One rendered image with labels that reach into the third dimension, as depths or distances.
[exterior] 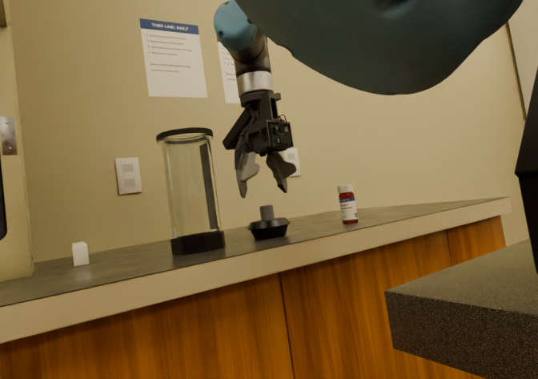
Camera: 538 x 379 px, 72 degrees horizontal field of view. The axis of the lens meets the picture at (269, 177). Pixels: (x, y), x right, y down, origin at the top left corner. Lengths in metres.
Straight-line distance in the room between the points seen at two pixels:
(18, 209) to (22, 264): 0.10
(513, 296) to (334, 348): 0.51
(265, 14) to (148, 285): 0.41
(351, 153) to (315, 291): 1.11
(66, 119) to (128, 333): 0.85
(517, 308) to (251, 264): 0.41
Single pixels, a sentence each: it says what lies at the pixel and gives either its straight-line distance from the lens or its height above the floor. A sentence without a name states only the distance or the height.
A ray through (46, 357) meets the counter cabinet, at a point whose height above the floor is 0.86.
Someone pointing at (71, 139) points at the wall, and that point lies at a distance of 1.28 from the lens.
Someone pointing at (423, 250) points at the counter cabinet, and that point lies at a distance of 0.88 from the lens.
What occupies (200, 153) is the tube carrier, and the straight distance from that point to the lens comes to 0.70.
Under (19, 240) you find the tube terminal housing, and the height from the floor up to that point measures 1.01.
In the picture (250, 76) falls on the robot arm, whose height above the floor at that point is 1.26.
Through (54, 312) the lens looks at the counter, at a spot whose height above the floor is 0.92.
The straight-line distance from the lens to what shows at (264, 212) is 0.77.
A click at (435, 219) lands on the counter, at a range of 0.87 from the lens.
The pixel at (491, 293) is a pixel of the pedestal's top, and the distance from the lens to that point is 0.26.
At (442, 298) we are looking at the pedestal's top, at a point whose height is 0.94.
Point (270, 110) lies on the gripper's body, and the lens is 0.74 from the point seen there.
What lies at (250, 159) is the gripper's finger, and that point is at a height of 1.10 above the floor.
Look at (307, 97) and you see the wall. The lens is 1.64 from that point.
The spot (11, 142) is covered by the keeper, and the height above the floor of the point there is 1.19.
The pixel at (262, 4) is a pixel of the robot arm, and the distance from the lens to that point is 0.19.
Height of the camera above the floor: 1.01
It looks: 4 degrees up
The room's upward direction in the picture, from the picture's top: 8 degrees counter-clockwise
